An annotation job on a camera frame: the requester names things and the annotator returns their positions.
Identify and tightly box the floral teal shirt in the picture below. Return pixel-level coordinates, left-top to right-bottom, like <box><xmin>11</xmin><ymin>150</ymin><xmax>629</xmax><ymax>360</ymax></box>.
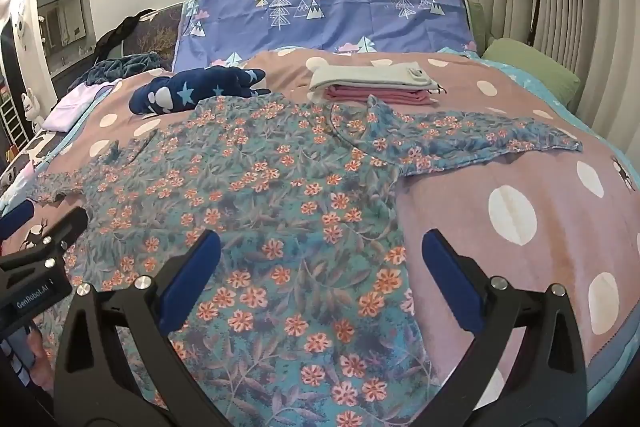
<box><xmin>32</xmin><ymin>94</ymin><xmax>580</xmax><ymax>426</ymax></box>

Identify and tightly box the green pillow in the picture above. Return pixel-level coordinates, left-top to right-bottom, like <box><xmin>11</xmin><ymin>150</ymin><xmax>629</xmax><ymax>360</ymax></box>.
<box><xmin>483</xmin><ymin>38</ymin><xmax>580</xmax><ymax>106</ymax></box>

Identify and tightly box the pink polka dot blanket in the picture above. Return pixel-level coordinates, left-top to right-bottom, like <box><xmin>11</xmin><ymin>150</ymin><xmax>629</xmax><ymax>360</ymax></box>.
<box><xmin>8</xmin><ymin>49</ymin><xmax>639</xmax><ymax>407</ymax></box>

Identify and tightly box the purple tree pattern pillow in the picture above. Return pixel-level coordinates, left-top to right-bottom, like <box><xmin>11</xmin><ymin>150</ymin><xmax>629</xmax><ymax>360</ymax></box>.
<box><xmin>172</xmin><ymin>0</ymin><xmax>475</xmax><ymax>72</ymax></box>

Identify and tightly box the dark teal crumpled garment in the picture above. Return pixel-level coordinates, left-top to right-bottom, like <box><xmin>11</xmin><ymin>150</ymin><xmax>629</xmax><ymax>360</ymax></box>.
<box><xmin>68</xmin><ymin>52</ymin><xmax>162</xmax><ymax>91</ymax></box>

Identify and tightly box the dark patterned pillow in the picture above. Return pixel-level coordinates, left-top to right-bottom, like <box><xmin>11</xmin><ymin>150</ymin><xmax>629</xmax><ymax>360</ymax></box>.
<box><xmin>122</xmin><ymin>3</ymin><xmax>182</xmax><ymax>61</ymax></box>

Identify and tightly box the person's left hand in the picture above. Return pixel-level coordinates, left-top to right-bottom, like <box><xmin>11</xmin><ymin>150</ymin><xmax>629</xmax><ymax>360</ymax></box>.
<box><xmin>27</xmin><ymin>329</ymin><xmax>54</xmax><ymax>392</ymax></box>

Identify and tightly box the navy star fleece garment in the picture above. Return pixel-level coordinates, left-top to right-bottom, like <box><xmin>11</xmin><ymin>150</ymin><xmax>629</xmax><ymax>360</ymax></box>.
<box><xmin>128</xmin><ymin>66</ymin><xmax>270</xmax><ymax>115</ymax></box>

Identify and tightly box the beige curtain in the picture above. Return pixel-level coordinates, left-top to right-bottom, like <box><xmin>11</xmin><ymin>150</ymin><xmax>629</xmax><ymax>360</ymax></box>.
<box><xmin>478</xmin><ymin>0</ymin><xmax>639</xmax><ymax>156</ymax></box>

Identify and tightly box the wall mirror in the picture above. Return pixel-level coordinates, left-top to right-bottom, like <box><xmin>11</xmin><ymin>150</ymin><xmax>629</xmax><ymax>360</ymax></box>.
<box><xmin>37</xmin><ymin>0</ymin><xmax>96</xmax><ymax>76</ymax></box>

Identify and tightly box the white cat figurine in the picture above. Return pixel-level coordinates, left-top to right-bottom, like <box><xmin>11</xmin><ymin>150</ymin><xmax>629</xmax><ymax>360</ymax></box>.
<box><xmin>21</xmin><ymin>88</ymin><xmax>44</xmax><ymax>132</ymax></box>

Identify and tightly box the folded pink cloth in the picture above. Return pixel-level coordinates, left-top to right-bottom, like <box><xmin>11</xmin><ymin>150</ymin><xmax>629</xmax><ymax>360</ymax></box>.
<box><xmin>324</xmin><ymin>84</ymin><xmax>433</xmax><ymax>106</ymax></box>

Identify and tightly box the black strap on headboard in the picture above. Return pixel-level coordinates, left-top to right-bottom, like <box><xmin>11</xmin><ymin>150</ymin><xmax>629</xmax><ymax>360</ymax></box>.
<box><xmin>93</xmin><ymin>8</ymin><xmax>156</xmax><ymax>58</ymax></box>

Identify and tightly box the lilac folded garment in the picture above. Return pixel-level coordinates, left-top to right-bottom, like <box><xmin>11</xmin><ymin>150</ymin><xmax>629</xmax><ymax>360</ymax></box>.
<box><xmin>41</xmin><ymin>78</ymin><xmax>122</xmax><ymax>133</ymax></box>

